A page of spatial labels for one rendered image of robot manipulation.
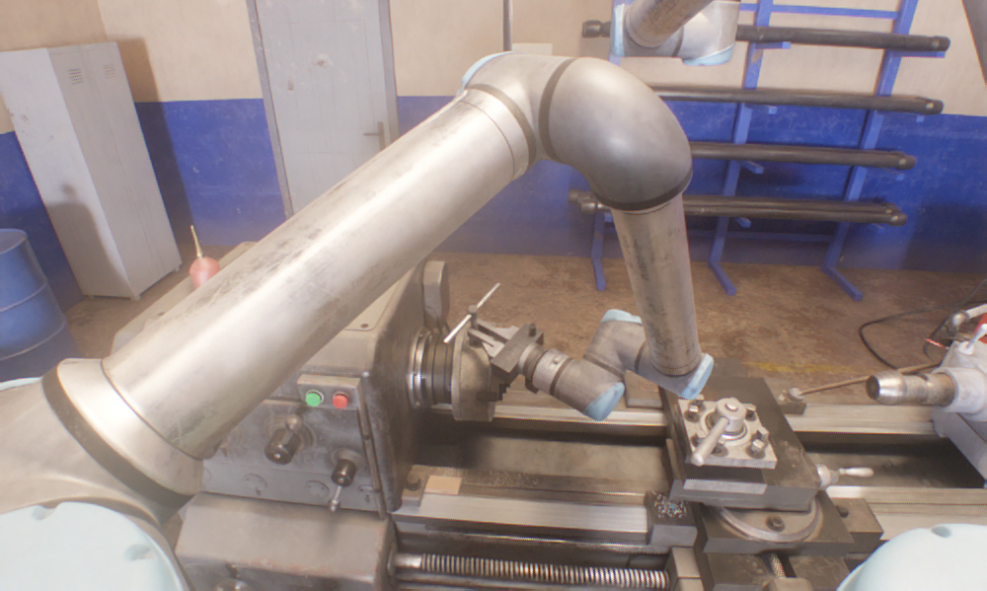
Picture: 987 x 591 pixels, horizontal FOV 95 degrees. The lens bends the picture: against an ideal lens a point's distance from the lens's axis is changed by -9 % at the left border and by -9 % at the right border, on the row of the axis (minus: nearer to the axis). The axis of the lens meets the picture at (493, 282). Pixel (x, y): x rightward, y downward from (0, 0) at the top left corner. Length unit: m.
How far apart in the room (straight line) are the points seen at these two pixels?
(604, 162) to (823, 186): 4.28
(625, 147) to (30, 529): 0.53
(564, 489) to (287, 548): 0.69
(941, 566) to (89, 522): 0.44
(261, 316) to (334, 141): 4.00
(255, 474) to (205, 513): 0.19
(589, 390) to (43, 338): 3.35
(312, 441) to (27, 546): 0.86
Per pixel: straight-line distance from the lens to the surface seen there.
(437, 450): 1.61
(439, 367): 1.22
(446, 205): 0.49
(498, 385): 1.20
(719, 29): 1.05
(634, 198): 0.55
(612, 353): 1.00
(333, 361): 1.04
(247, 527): 1.44
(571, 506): 1.32
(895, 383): 1.53
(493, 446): 1.60
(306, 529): 1.37
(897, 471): 1.93
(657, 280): 0.69
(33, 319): 3.76
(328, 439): 1.16
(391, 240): 0.46
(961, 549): 0.36
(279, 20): 4.44
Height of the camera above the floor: 1.89
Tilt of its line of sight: 29 degrees down
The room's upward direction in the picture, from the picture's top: straight up
